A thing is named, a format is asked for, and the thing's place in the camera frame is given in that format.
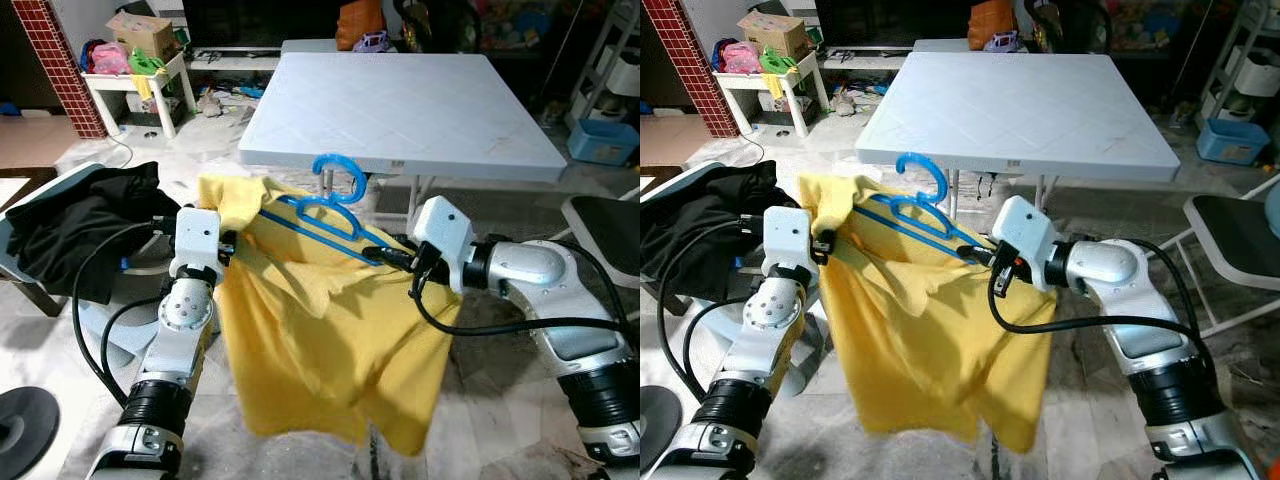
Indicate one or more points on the grey shelf rack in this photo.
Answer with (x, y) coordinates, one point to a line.
(1240, 60)
(610, 60)

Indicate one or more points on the pale blue plastic chair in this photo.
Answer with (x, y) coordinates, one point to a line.
(15, 225)

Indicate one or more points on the white folding table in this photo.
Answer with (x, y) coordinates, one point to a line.
(400, 110)
(1020, 110)

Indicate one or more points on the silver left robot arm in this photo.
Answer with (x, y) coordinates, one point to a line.
(165, 340)
(760, 340)

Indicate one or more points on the printed cardboard box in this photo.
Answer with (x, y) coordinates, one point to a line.
(140, 35)
(772, 35)

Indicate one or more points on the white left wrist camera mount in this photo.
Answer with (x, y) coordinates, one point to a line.
(195, 240)
(790, 240)

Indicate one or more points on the pink bag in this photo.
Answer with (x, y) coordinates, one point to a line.
(740, 60)
(110, 60)

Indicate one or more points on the small pale blue table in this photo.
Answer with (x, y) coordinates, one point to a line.
(940, 46)
(310, 46)

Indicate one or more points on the orange bag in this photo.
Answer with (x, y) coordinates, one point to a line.
(990, 22)
(360, 22)

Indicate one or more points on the small white side table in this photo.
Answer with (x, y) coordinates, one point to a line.
(762, 85)
(130, 85)

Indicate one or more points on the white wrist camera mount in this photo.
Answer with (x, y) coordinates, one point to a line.
(442, 235)
(195, 240)
(790, 240)
(1022, 235)

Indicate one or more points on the white grey folding chair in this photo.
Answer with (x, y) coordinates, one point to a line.
(1240, 230)
(605, 225)

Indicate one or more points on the black electric fan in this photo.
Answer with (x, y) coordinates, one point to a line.
(660, 430)
(25, 435)

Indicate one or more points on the blue plastic hanger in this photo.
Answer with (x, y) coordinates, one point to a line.
(920, 157)
(340, 157)

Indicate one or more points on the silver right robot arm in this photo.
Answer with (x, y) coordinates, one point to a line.
(560, 300)
(1150, 320)

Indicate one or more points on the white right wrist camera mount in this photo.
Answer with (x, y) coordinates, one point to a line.
(442, 235)
(1022, 235)

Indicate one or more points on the purple toy car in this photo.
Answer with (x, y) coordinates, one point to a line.
(370, 42)
(1002, 42)

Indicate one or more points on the red brick pillar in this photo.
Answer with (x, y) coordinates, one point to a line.
(690, 70)
(60, 70)

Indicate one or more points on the blue plastic bin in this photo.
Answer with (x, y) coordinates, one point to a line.
(1233, 142)
(602, 142)

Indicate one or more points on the black television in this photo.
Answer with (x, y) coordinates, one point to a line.
(260, 20)
(890, 20)

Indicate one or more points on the black garment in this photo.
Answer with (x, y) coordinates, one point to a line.
(710, 230)
(80, 230)

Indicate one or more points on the yellow shirt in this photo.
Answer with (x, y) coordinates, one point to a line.
(320, 340)
(920, 340)

